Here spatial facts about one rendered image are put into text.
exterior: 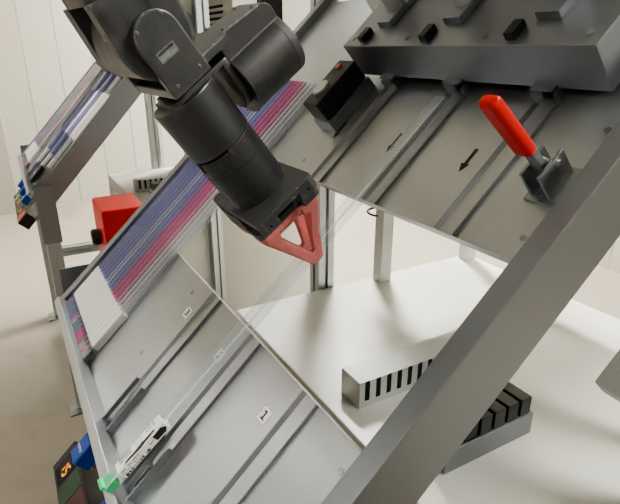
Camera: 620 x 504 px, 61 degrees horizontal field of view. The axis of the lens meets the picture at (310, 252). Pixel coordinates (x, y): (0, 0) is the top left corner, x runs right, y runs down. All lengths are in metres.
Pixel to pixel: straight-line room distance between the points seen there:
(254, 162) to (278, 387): 0.20
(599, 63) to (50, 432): 1.77
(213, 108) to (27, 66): 3.98
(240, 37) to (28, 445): 1.61
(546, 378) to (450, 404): 0.58
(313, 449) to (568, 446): 0.47
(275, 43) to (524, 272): 0.26
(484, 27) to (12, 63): 4.01
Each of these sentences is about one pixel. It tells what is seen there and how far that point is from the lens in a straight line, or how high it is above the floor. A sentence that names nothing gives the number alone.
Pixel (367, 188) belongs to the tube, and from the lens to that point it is 0.54.
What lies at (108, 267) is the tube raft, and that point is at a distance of 0.91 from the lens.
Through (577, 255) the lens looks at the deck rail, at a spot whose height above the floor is 0.98.
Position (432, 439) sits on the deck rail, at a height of 0.87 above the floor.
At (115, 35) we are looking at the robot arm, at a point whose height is 1.13.
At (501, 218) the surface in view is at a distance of 0.45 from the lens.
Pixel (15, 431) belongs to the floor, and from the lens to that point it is 1.97.
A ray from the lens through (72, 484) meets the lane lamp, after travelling 0.70.
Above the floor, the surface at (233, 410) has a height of 0.81.
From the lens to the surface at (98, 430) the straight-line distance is 0.65.
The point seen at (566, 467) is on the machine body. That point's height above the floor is 0.62.
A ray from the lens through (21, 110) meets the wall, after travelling 4.40.
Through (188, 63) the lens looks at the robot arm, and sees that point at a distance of 0.40.
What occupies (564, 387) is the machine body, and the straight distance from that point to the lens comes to 0.95.
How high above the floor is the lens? 1.12
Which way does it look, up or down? 21 degrees down
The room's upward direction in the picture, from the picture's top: straight up
